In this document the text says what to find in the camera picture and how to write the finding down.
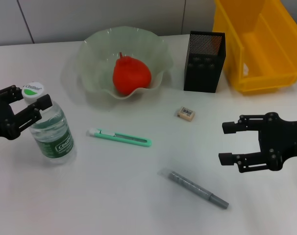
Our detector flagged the pale green glass fruit plate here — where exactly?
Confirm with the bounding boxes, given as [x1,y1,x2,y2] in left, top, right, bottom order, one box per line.
[76,25,173,100]

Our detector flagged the black mesh pen holder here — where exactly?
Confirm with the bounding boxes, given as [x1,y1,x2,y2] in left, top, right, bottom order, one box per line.
[183,30,226,94]

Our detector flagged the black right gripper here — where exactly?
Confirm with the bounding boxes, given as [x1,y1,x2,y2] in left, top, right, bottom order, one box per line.
[218,112,297,173]

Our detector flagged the grey marker pen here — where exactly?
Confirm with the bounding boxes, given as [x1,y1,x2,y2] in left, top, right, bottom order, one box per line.
[157,167,229,211]

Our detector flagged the green utility knife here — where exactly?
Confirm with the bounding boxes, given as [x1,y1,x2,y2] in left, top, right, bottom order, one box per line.
[86,127,153,148]

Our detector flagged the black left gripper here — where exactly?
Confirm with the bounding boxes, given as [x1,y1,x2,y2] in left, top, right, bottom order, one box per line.
[0,85,53,141]

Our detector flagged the red-orange toy orange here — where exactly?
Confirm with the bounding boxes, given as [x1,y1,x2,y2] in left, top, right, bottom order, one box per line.
[113,51,152,96]

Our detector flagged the beige eraser with barcode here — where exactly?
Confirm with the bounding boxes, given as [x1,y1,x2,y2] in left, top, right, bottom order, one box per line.
[174,106,196,122]

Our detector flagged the clear green-label water bottle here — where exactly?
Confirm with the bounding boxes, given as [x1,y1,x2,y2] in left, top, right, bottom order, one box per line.
[21,80,77,165]

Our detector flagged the yellow plastic bin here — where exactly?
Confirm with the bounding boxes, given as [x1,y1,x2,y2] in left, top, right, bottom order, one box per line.
[212,0,297,95]

